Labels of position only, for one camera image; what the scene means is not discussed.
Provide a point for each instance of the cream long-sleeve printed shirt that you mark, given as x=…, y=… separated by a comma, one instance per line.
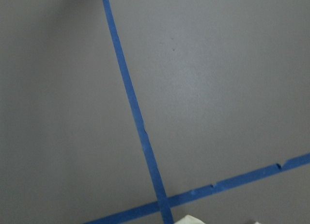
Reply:
x=188, y=219

